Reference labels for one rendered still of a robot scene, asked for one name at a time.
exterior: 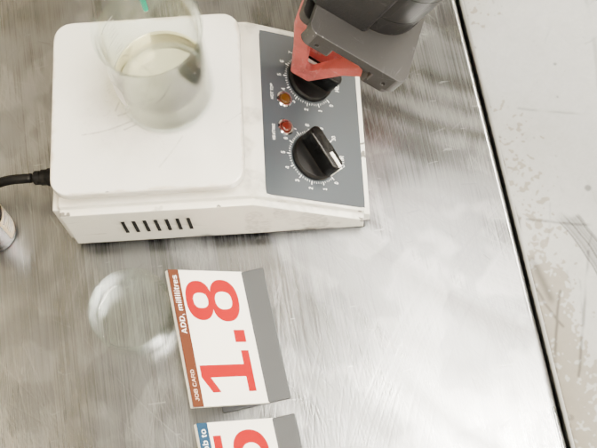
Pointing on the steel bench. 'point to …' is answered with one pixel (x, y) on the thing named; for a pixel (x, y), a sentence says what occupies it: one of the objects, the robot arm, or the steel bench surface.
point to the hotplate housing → (235, 200)
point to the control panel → (274, 180)
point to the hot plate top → (228, 56)
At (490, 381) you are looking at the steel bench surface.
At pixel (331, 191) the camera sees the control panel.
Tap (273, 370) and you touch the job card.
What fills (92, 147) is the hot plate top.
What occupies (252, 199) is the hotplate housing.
